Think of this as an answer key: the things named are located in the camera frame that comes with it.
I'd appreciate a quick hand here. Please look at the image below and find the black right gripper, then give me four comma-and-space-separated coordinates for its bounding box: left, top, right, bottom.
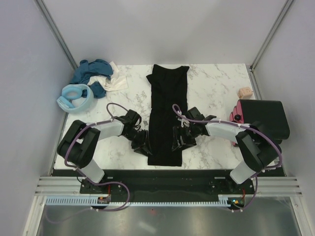
172, 124, 198, 151

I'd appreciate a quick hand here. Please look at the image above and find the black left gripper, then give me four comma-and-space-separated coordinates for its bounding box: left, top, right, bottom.
123, 128, 153, 157

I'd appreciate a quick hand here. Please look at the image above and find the black t shirt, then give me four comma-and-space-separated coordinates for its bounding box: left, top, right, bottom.
146, 64, 189, 167

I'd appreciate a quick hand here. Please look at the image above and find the blue t shirt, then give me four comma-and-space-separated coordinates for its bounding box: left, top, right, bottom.
70, 59, 114, 99

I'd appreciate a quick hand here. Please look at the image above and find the black and pink drawer box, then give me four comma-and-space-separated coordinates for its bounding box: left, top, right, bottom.
229, 99, 290, 144

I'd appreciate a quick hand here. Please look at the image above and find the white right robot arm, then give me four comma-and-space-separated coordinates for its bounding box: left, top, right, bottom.
172, 119, 282, 194

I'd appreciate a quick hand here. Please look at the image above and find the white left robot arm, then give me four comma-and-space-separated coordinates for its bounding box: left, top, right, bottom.
57, 111, 152, 193

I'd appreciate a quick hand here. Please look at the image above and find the white t shirt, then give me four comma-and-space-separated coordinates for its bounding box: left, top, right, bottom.
88, 61, 128, 91

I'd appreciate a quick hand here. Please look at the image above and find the pink foam cube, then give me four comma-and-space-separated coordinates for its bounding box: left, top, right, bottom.
237, 87, 253, 99

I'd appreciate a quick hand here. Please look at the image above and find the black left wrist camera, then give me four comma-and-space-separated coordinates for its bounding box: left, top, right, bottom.
121, 110, 142, 129

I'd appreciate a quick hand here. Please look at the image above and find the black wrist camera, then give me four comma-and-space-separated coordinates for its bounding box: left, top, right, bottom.
185, 107, 217, 121
121, 110, 142, 129

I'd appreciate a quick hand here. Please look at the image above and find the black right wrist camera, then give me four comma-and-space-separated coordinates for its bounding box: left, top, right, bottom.
185, 107, 217, 121

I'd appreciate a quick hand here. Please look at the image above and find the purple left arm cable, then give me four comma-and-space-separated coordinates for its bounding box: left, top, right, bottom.
45, 102, 131, 223

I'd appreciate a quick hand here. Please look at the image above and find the light blue ring toy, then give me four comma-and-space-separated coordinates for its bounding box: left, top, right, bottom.
56, 84, 94, 114

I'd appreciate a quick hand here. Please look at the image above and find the aluminium frame rail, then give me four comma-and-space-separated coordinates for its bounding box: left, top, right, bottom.
35, 177, 302, 197

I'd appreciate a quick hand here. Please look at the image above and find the white slotted cable duct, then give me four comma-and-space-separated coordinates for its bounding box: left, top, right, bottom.
45, 195, 236, 207

